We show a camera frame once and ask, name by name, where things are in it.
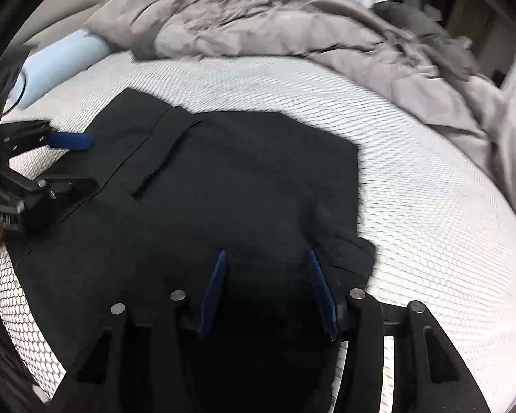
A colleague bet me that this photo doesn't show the white honeycomb mattress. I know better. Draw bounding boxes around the white honeycomb mattress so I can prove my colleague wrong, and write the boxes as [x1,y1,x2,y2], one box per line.
[0,45,516,413]

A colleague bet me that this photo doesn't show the black pants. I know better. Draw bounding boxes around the black pants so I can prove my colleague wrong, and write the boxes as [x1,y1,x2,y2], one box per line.
[4,87,377,413]

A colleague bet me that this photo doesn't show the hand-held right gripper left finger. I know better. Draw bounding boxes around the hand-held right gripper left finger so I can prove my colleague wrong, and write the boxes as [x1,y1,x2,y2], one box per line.
[47,248,228,413]

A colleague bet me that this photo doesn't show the grey duvet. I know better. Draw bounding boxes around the grey duvet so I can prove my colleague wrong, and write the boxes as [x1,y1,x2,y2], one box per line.
[84,0,516,216]

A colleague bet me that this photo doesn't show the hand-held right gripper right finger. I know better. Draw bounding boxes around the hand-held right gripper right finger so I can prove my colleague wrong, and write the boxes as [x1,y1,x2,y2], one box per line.
[307,248,493,413]

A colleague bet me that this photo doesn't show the light blue pillow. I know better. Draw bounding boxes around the light blue pillow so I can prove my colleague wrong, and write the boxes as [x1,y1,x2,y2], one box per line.
[11,28,112,110]

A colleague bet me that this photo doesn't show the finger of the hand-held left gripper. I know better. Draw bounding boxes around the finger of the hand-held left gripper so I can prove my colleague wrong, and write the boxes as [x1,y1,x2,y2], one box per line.
[2,119,96,153]
[23,176,100,235]

